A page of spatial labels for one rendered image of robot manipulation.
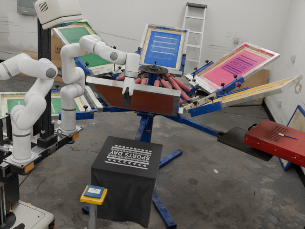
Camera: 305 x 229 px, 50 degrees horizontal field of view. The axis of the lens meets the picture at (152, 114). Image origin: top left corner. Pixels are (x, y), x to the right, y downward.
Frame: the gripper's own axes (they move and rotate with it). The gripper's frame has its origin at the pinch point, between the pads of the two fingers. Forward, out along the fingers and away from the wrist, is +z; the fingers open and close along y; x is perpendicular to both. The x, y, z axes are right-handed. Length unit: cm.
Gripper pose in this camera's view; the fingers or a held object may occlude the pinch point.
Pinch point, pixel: (126, 104)
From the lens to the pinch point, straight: 186.8
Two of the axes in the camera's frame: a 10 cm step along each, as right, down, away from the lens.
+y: -0.8, 1.0, -9.9
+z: -1.5, 9.8, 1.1
